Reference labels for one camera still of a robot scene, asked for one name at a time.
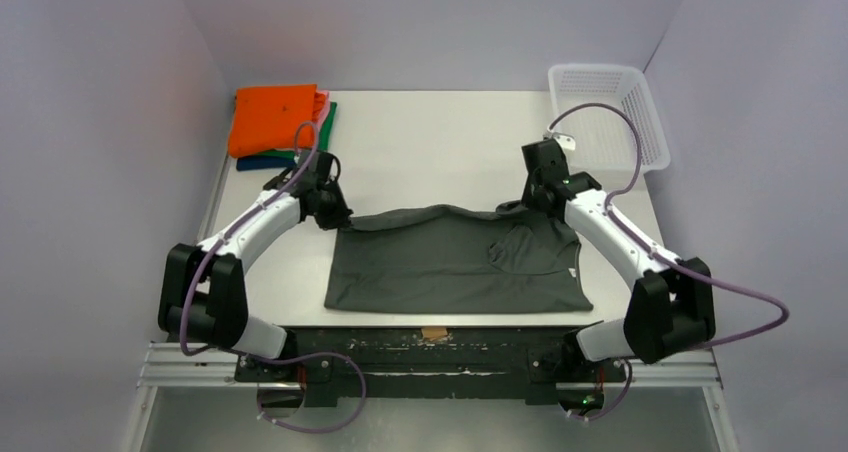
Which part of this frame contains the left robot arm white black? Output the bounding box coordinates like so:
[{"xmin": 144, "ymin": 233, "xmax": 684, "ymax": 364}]
[{"xmin": 157, "ymin": 149, "xmax": 352, "ymax": 381}]

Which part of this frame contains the dark grey t-shirt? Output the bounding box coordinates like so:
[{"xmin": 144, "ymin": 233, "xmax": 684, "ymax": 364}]
[{"xmin": 324, "ymin": 202, "xmax": 593, "ymax": 315}]

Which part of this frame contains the brown tape piece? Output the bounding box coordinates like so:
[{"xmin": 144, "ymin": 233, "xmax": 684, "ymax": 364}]
[{"xmin": 421, "ymin": 327, "xmax": 450, "ymax": 342}]

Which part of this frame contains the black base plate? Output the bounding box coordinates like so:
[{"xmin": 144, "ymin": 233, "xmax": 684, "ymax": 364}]
[{"xmin": 234, "ymin": 327, "xmax": 627, "ymax": 411}]

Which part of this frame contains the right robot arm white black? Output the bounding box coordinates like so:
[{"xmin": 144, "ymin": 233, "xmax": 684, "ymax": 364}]
[{"xmin": 521, "ymin": 139, "xmax": 716, "ymax": 379}]

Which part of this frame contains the green folded t-shirt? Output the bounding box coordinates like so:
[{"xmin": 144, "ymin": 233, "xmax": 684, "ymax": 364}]
[{"xmin": 258, "ymin": 102, "xmax": 338, "ymax": 165}]

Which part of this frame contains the aluminium frame rail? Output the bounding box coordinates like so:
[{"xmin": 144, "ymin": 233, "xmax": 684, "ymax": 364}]
[{"xmin": 137, "ymin": 343, "xmax": 720, "ymax": 389}]

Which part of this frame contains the blue folded t-shirt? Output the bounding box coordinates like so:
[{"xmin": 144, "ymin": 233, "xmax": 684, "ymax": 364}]
[{"xmin": 236, "ymin": 155, "xmax": 296, "ymax": 172}]

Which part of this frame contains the white plastic basket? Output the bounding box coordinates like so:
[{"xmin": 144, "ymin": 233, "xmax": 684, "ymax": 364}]
[{"xmin": 545, "ymin": 63, "xmax": 671, "ymax": 175}]

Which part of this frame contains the orange folded t-shirt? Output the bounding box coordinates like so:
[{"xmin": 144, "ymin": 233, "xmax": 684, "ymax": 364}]
[{"xmin": 228, "ymin": 84, "xmax": 319, "ymax": 159}]

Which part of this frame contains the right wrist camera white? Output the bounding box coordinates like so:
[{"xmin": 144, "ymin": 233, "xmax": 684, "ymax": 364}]
[{"xmin": 545, "ymin": 131, "xmax": 577, "ymax": 154}]

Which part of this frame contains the pink folded t-shirt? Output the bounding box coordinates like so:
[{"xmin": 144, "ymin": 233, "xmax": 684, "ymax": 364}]
[{"xmin": 294, "ymin": 89, "xmax": 331, "ymax": 152}]

